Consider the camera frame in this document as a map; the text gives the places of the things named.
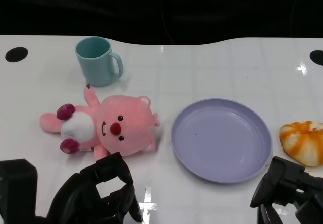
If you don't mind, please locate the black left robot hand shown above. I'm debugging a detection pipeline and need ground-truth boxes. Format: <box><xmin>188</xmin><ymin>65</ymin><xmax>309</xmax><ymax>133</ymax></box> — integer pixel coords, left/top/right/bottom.
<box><xmin>51</xmin><ymin>152</ymin><xmax>142</xmax><ymax>224</ymax></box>

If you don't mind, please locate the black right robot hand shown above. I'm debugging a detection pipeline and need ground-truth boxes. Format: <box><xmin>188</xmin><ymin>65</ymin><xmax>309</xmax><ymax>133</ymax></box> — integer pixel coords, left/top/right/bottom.
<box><xmin>249</xmin><ymin>155</ymin><xmax>323</xmax><ymax>224</ymax></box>

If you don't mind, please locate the pink plush doll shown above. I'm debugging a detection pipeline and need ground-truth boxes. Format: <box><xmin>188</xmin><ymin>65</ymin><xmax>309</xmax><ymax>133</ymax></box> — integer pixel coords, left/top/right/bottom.
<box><xmin>39</xmin><ymin>83</ymin><xmax>162</xmax><ymax>159</ymax></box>

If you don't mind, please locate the purple plastic plate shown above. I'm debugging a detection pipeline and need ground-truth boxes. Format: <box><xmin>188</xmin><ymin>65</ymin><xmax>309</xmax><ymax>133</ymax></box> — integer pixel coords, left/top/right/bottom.
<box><xmin>170</xmin><ymin>98</ymin><xmax>274</xmax><ymax>185</ymax></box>

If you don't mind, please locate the orange white bread toy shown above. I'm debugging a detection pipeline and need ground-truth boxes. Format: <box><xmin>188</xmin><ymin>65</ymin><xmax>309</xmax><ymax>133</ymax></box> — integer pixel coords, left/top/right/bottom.
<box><xmin>279</xmin><ymin>120</ymin><xmax>323</xmax><ymax>169</ymax></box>

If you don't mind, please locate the teal plastic mug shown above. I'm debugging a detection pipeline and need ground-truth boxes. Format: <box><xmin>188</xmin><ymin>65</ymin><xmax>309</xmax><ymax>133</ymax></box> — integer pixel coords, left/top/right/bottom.
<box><xmin>74</xmin><ymin>36</ymin><xmax>124</xmax><ymax>88</ymax></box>

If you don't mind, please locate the black round table grommet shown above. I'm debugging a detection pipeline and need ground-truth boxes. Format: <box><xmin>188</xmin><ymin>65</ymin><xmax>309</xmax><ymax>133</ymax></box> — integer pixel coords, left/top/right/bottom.
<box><xmin>309</xmin><ymin>49</ymin><xmax>323</xmax><ymax>66</ymax></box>
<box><xmin>5</xmin><ymin>47</ymin><xmax>29</xmax><ymax>63</ymax></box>

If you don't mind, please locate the black backdrop cloth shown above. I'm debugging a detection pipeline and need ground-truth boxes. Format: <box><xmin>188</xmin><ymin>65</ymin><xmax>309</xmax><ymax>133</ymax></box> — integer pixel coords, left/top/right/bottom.
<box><xmin>0</xmin><ymin>0</ymin><xmax>323</xmax><ymax>46</ymax></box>

